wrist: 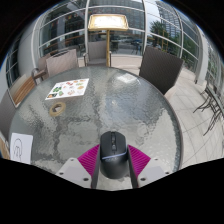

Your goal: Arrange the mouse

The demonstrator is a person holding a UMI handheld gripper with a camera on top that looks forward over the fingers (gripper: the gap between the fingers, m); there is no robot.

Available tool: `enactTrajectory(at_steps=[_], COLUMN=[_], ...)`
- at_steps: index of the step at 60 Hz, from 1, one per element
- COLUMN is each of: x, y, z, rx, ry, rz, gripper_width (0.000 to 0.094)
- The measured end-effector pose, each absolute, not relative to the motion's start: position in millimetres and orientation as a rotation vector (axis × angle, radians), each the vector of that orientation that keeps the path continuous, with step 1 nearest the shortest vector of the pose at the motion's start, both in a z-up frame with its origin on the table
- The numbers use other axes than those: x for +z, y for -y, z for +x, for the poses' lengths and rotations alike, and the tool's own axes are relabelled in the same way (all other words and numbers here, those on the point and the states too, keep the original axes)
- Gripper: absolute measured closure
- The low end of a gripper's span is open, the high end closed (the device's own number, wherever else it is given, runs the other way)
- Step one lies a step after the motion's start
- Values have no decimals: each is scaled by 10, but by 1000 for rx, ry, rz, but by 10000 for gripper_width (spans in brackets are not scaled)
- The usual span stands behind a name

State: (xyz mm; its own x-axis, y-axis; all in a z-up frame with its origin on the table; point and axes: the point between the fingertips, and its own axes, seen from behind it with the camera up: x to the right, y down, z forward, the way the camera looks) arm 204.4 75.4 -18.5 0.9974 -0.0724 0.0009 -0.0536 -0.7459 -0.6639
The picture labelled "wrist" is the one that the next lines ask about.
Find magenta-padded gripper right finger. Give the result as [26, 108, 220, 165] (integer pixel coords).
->
[127, 144, 172, 189]

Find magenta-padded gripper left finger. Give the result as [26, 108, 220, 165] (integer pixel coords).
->
[55, 144, 102, 190]

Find black computer mouse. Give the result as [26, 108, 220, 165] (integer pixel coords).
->
[99, 130, 130, 179]

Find white mouse pad black drawing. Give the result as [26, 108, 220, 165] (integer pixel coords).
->
[9, 132, 34, 165]

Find tan tape roll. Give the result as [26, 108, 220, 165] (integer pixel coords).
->
[49, 101, 67, 118]

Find printed picture menu card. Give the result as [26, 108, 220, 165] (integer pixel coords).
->
[44, 78, 90, 101]

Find wooden slatted bench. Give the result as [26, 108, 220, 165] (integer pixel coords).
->
[0, 135, 11, 160]
[8, 73, 37, 108]

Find dark metal folding furniture group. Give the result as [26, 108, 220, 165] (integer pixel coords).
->
[193, 82, 224, 136]

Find dark grey wicker chair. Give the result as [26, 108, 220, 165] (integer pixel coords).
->
[138, 45, 185, 101]

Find large grey wicker chair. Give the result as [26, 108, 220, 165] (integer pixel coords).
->
[0, 90, 17, 141]

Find gold menu display stand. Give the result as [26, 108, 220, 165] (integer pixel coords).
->
[87, 13, 130, 68]

